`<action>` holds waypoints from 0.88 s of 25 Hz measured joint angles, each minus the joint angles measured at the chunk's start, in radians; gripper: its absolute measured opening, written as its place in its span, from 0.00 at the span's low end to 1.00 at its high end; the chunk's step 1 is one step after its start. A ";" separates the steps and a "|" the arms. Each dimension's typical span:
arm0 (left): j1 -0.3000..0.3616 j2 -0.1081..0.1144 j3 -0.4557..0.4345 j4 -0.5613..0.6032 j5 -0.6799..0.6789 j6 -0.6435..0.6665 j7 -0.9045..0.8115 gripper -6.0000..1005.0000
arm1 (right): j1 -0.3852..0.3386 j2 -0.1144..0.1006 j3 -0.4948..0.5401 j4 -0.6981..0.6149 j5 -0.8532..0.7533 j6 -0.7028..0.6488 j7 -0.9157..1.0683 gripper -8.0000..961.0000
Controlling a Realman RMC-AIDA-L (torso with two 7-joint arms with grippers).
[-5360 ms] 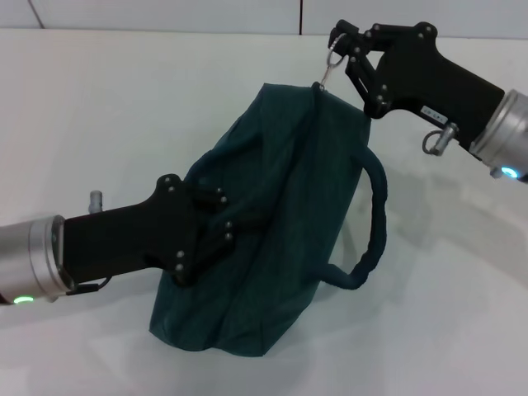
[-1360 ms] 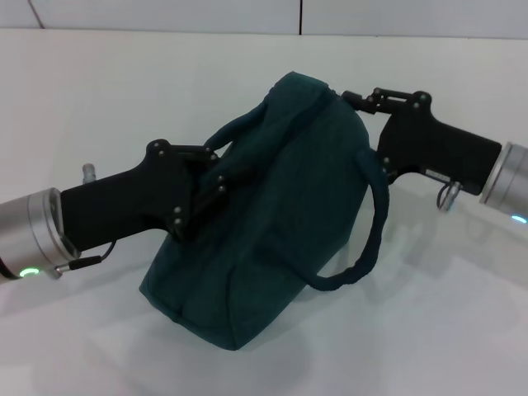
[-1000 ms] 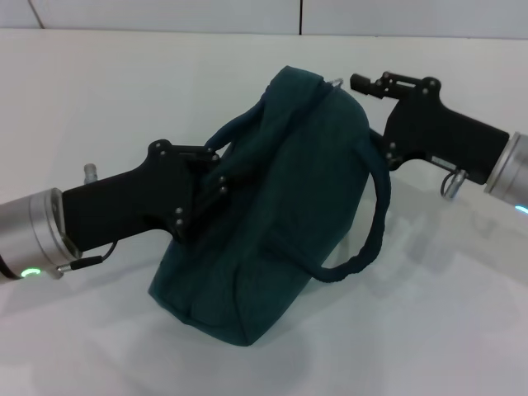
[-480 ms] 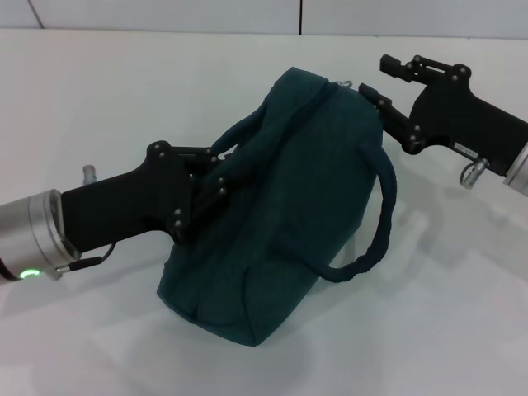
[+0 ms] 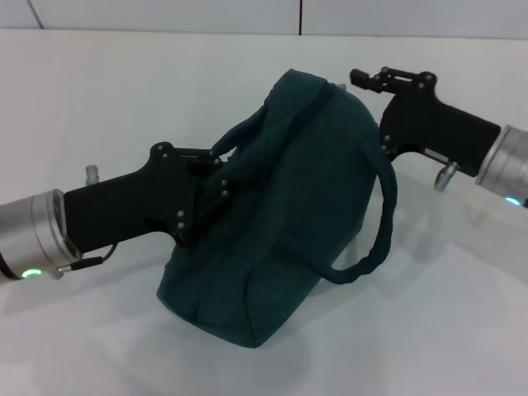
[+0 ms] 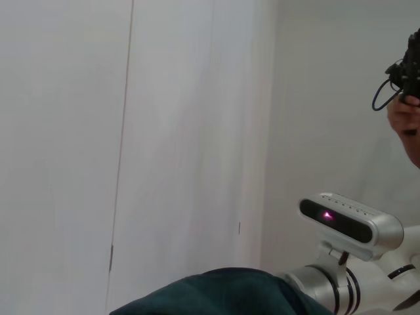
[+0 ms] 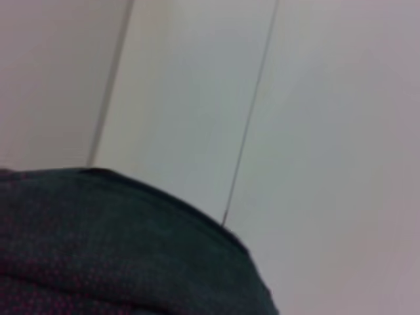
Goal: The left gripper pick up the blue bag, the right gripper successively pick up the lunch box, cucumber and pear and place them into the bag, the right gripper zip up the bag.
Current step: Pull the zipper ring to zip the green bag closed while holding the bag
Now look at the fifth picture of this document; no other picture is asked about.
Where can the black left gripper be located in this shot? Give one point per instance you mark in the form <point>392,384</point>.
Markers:
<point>128,206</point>

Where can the dark teal fabric bag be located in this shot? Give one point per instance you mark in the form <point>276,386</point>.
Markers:
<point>288,206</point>

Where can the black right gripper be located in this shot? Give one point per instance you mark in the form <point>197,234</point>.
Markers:
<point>433,123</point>

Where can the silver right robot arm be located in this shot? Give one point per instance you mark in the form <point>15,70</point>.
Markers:
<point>505,165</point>

